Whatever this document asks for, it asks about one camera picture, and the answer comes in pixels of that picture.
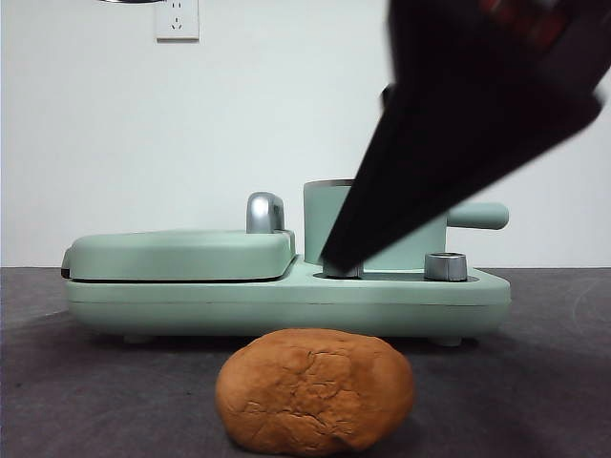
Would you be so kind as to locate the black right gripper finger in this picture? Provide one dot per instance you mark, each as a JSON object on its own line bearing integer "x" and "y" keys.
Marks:
{"x": 439, "y": 157}

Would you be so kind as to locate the mint green steamer pot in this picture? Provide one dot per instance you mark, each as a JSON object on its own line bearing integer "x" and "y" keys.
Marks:
{"x": 324, "y": 214}

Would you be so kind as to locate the brown potato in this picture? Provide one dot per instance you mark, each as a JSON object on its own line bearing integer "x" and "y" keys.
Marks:
{"x": 310, "y": 396}

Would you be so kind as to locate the silver control knob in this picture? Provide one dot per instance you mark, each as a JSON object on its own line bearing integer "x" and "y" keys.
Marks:
{"x": 352, "y": 274}
{"x": 444, "y": 266}

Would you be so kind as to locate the mint green griddle lid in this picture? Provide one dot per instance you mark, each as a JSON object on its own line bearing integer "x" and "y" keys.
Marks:
{"x": 172, "y": 255}

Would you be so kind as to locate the white wall socket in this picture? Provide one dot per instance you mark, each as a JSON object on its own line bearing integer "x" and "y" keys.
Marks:
{"x": 177, "y": 24}

